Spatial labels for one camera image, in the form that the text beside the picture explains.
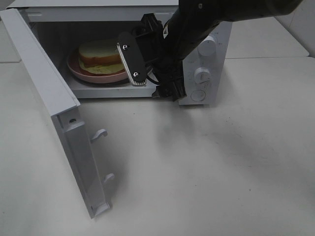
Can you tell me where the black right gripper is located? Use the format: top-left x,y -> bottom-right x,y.
134,13 -> 187,101

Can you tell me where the white timer knob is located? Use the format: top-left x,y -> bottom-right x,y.
193,67 -> 212,85

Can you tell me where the toasted bread sandwich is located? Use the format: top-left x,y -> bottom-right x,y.
78,39 -> 121,67

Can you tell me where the pink round plate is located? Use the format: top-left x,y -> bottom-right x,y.
66,49 -> 128,84

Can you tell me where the white microwave door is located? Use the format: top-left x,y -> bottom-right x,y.
0,8 -> 114,218

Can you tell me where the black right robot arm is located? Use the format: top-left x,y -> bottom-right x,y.
132,0 -> 301,101

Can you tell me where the upper white power knob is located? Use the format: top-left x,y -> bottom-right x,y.
197,35 -> 217,57

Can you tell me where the green lettuce leaf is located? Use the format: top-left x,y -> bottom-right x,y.
78,59 -> 125,74

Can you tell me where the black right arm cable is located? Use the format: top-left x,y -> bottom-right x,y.
130,26 -> 165,86

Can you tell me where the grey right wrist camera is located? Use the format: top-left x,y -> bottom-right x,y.
117,32 -> 147,87

